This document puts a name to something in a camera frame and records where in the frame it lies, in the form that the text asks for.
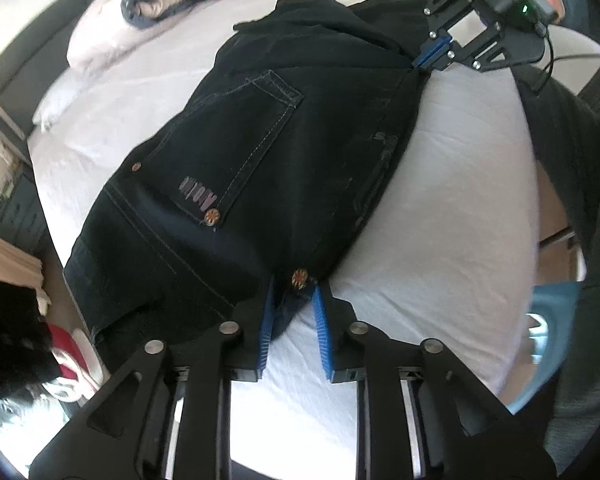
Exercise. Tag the black denim pants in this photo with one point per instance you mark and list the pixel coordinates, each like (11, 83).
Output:
(264, 180)

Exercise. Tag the dark left nightstand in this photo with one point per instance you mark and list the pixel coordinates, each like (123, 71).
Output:
(22, 221)

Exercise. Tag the rolled white grey duvet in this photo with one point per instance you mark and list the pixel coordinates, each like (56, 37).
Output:
(110, 28)

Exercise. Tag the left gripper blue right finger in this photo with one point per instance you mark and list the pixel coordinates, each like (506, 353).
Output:
(422, 413)

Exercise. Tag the beige curtain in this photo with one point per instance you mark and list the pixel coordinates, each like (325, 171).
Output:
(21, 269)

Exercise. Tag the dark grey upholstered headboard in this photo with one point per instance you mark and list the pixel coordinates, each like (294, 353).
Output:
(30, 64)

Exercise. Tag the white bed sheet mattress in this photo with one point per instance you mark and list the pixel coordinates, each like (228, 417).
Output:
(449, 253)

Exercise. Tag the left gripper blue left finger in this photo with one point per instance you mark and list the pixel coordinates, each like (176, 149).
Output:
(166, 412)

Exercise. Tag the white pillow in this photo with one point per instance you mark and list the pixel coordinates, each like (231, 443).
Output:
(61, 94)

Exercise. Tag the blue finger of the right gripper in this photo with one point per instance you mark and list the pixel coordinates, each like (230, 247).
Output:
(428, 46)
(439, 58)

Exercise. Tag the black hanging garment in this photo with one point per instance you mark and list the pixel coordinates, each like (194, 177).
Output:
(26, 356)

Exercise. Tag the red and white object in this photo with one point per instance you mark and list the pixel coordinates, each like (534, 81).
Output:
(81, 372)

